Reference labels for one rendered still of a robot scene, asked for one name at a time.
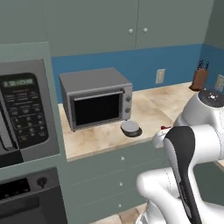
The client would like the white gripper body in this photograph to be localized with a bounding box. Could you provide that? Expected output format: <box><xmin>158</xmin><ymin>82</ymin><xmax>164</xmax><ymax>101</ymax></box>
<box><xmin>152</xmin><ymin>129</ymin><xmax>169</xmax><ymax>150</ymax></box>

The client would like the grey round digital scale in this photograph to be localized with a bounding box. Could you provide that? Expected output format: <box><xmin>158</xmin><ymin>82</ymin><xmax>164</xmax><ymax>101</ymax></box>
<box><xmin>120</xmin><ymin>120</ymin><xmax>144</xmax><ymax>138</ymax></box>

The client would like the dark green cupboard panel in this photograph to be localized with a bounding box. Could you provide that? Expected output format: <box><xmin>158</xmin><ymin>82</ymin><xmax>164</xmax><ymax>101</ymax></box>
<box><xmin>193</xmin><ymin>161</ymin><xmax>224</xmax><ymax>207</ymax></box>

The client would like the grey-green drawer front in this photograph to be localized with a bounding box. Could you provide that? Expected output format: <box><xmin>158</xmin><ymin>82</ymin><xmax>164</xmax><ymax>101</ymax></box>
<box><xmin>66</xmin><ymin>140</ymin><xmax>172</xmax><ymax>186</ymax></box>
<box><xmin>71</xmin><ymin>193</ymin><xmax>151</xmax><ymax>224</ymax></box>
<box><xmin>69</xmin><ymin>171</ymin><xmax>147</xmax><ymax>210</ymax></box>

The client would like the brown knife block with knives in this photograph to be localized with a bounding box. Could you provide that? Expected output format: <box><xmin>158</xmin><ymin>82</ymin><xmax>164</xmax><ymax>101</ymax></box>
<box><xmin>189</xmin><ymin>58</ymin><xmax>210</xmax><ymax>92</ymax></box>

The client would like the grey toaster oven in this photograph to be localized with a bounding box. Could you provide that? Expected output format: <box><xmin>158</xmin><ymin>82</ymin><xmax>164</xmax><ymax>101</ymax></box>
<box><xmin>59</xmin><ymin>67</ymin><xmax>134</xmax><ymax>132</ymax></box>

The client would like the grey-green upper cupboard door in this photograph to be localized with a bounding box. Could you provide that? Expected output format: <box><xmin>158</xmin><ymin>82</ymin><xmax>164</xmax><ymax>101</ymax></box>
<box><xmin>135</xmin><ymin>0</ymin><xmax>215</xmax><ymax>51</ymax></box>
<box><xmin>43</xmin><ymin>0</ymin><xmax>140</xmax><ymax>58</ymax></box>

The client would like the built-in grey microwave oven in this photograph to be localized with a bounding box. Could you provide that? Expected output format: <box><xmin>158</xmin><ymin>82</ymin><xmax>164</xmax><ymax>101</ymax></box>
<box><xmin>0</xmin><ymin>59</ymin><xmax>60</xmax><ymax>169</ymax></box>

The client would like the grey-green tall appliance cabinet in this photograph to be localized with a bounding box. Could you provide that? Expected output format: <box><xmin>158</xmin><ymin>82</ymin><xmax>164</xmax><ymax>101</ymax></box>
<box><xmin>0</xmin><ymin>40</ymin><xmax>73</xmax><ymax>224</ymax></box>

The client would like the built-in black oven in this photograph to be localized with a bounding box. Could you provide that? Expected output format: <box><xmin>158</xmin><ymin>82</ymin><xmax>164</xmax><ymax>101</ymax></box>
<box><xmin>0</xmin><ymin>167</ymin><xmax>68</xmax><ymax>224</ymax></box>

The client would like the white wall outlet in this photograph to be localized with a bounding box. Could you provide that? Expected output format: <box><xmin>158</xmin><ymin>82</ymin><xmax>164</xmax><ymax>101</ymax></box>
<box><xmin>155</xmin><ymin>68</ymin><xmax>166</xmax><ymax>85</ymax></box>
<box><xmin>214</xmin><ymin>73</ymin><xmax>224</xmax><ymax>92</ymax></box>

